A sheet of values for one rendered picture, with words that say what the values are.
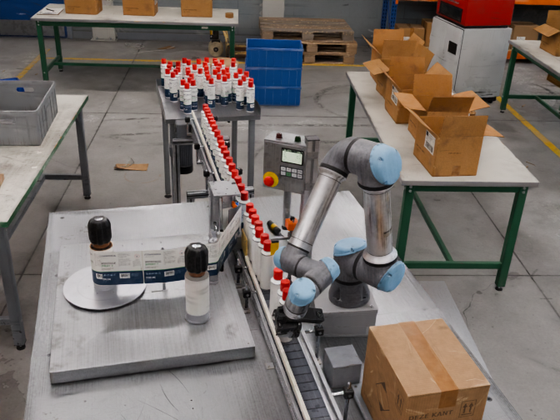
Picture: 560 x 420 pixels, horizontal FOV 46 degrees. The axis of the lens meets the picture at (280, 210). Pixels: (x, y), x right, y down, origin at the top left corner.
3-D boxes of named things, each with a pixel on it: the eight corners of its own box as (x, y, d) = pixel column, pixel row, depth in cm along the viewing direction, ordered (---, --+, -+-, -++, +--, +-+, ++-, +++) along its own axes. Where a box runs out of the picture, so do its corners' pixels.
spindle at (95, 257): (92, 279, 255) (85, 213, 241) (117, 277, 257) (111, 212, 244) (92, 292, 247) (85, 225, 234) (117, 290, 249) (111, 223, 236)
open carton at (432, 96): (387, 127, 450) (392, 73, 433) (462, 127, 455) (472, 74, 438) (402, 152, 411) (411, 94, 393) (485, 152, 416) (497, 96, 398)
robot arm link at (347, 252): (347, 262, 246) (347, 229, 241) (376, 274, 238) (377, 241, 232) (326, 274, 239) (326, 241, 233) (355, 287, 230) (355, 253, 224)
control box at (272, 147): (271, 177, 251) (273, 129, 242) (314, 185, 246) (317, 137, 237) (261, 187, 242) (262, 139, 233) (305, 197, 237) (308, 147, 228)
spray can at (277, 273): (267, 313, 242) (269, 266, 232) (281, 312, 243) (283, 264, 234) (271, 322, 237) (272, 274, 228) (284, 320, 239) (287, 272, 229)
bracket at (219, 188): (208, 182, 278) (208, 181, 278) (234, 181, 281) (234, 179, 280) (213, 197, 267) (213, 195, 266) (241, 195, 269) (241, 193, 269)
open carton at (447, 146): (395, 152, 409) (402, 94, 392) (472, 151, 417) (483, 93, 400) (416, 179, 376) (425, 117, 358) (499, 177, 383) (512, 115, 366)
